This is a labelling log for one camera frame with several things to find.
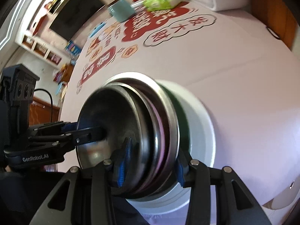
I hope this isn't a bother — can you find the large steel bowl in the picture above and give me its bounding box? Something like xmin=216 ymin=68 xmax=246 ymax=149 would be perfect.
xmin=104 ymin=72 xmax=180 ymax=193

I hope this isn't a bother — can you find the white paper plate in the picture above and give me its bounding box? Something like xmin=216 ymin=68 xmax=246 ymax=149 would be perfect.
xmin=128 ymin=80 xmax=216 ymax=214

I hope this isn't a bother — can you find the black wall television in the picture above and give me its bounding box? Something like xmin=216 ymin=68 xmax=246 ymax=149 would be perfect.
xmin=49 ymin=0 xmax=105 ymax=41

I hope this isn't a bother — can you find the green ceramic plate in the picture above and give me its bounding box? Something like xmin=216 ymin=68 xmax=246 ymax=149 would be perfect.
xmin=168 ymin=91 xmax=190 ymax=152

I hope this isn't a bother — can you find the blue pencil case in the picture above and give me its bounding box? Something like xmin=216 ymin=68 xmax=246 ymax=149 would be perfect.
xmin=88 ymin=21 xmax=106 ymax=38

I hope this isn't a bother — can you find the pink steel bowl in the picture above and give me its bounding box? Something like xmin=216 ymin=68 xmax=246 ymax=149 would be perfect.
xmin=112 ymin=82 xmax=165 ymax=194

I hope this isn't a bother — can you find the brown wooden door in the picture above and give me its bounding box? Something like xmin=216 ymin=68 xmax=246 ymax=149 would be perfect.
xmin=29 ymin=97 xmax=60 ymax=126

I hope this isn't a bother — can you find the pink printed tablecloth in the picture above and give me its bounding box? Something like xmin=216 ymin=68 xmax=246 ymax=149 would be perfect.
xmin=57 ymin=0 xmax=300 ymax=225

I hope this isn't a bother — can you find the small steel bowl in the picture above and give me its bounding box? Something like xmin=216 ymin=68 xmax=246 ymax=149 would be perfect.
xmin=77 ymin=83 xmax=154 ymax=196

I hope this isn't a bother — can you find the teal canister brown lid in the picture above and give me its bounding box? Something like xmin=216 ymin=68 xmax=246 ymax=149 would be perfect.
xmin=108 ymin=0 xmax=136 ymax=22

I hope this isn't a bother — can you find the wooden tv cabinet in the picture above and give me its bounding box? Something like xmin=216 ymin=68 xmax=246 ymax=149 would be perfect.
xmin=60 ymin=64 xmax=75 ymax=83

